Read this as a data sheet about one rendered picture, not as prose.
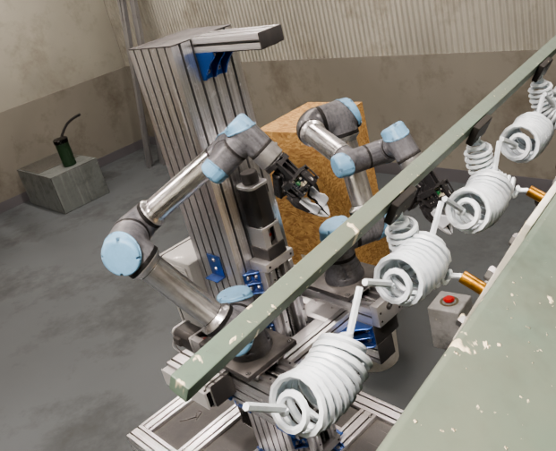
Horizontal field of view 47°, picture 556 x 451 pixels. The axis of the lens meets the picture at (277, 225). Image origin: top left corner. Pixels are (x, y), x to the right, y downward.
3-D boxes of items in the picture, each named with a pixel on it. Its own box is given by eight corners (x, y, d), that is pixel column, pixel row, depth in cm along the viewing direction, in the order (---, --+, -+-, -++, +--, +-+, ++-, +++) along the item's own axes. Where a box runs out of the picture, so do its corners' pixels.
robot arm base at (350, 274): (317, 281, 244) (312, 259, 240) (342, 262, 252) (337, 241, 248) (346, 290, 233) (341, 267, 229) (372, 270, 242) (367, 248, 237)
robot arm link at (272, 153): (250, 163, 173) (268, 142, 175) (261, 174, 174) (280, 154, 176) (258, 157, 166) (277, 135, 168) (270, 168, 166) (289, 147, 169)
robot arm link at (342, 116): (349, 245, 244) (308, 107, 234) (384, 233, 247) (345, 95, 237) (361, 251, 233) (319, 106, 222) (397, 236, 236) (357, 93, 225)
